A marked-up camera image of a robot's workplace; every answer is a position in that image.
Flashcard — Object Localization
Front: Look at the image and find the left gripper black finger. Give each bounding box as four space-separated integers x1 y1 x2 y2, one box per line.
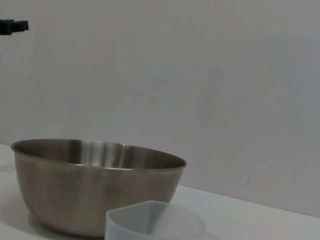
0 19 30 36

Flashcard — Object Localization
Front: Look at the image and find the stainless steel mixing bowl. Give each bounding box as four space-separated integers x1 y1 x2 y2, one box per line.
10 138 188 238

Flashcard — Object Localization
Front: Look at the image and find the translucent plastic measuring cup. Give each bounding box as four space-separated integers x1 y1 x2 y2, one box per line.
105 200 207 240

